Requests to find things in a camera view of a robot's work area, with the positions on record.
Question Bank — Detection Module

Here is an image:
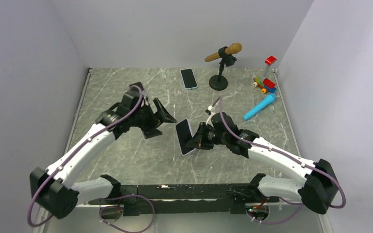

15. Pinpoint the phone in blue case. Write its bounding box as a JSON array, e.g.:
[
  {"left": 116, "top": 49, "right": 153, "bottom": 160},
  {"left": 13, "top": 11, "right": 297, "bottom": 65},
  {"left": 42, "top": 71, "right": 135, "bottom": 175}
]
[{"left": 180, "top": 68, "right": 198, "bottom": 90}]

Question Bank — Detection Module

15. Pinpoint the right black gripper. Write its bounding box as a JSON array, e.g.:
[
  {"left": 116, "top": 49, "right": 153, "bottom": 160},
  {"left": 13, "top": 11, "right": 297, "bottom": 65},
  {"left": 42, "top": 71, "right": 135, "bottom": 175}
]
[{"left": 186, "top": 122, "right": 229, "bottom": 150}]

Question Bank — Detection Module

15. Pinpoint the blue toy microphone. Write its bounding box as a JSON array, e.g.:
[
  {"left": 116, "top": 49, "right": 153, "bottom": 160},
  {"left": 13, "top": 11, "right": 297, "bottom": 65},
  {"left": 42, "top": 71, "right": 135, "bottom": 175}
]
[{"left": 242, "top": 93, "right": 277, "bottom": 121}]

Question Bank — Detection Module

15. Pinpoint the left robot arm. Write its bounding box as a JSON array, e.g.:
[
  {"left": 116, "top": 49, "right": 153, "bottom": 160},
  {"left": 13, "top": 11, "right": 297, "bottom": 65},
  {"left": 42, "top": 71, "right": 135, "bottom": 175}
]
[{"left": 30, "top": 82, "right": 176, "bottom": 219}]

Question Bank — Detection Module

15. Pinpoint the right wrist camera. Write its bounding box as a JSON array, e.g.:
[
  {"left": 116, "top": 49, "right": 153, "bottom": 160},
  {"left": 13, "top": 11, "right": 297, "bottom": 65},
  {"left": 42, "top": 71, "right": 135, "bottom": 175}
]
[{"left": 205, "top": 105, "right": 215, "bottom": 116}]

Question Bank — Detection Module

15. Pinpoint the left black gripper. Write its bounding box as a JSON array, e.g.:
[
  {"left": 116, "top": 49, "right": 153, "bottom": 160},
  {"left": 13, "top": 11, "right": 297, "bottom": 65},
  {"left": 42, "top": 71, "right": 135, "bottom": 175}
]
[{"left": 130, "top": 98, "right": 176, "bottom": 139}]

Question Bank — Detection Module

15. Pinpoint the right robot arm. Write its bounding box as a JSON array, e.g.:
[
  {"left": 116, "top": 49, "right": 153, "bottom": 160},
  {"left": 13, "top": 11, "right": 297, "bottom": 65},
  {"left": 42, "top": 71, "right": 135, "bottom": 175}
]
[{"left": 177, "top": 113, "right": 340, "bottom": 215}]

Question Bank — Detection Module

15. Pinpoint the colourful toy brick car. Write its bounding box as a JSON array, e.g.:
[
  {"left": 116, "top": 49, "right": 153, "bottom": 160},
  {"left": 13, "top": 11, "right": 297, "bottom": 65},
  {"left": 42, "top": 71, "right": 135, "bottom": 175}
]
[{"left": 253, "top": 76, "right": 276, "bottom": 94}]

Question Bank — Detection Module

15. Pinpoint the brown toy microphone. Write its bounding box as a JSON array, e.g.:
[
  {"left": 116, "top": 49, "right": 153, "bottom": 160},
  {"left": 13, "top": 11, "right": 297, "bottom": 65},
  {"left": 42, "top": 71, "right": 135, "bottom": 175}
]
[{"left": 204, "top": 43, "right": 242, "bottom": 62}]

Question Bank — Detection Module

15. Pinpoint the lavender phone case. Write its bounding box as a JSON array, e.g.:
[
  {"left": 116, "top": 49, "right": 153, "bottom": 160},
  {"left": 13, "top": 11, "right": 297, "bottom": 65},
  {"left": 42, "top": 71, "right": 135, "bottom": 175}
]
[{"left": 175, "top": 119, "right": 196, "bottom": 156}]

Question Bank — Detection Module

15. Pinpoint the black microphone stand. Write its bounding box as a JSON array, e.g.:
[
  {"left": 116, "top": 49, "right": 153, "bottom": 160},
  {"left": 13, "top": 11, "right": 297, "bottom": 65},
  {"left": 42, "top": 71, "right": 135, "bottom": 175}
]
[{"left": 208, "top": 55, "right": 237, "bottom": 91}]

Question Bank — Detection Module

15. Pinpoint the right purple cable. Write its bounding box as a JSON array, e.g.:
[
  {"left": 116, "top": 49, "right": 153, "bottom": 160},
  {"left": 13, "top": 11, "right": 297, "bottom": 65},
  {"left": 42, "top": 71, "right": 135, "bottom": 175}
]
[{"left": 207, "top": 97, "right": 347, "bottom": 210}]

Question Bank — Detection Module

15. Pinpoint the red block on post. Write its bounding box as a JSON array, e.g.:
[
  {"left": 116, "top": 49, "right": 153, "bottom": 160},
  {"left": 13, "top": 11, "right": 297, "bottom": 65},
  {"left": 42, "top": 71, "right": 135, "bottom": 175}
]
[{"left": 261, "top": 56, "right": 277, "bottom": 78}]

